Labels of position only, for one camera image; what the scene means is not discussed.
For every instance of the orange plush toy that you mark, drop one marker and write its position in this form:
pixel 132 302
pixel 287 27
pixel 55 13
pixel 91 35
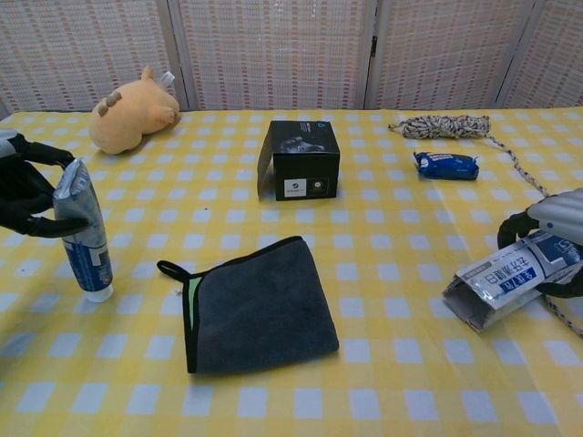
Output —
pixel 127 123

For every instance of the yellow white checked tablecloth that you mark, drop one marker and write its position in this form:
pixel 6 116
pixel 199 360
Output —
pixel 182 205

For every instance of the dark grey microfibre cloth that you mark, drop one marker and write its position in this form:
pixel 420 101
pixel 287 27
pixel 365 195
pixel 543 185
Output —
pixel 264 309

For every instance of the blue white toothpaste tube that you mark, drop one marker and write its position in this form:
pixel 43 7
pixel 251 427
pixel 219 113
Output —
pixel 86 236

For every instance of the black cube product box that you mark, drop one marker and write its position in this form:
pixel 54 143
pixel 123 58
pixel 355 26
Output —
pixel 305 173

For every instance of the woven folding screen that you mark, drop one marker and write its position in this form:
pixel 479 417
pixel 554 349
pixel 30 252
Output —
pixel 273 54

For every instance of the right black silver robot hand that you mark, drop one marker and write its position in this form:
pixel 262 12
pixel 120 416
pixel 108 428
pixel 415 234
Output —
pixel 560 214

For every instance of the white blue toothpaste carton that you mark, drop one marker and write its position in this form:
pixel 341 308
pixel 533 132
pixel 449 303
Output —
pixel 496 282

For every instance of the blue snack packet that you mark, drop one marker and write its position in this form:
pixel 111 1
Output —
pixel 446 166

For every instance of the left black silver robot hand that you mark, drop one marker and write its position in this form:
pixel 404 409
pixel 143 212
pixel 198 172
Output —
pixel 18 200

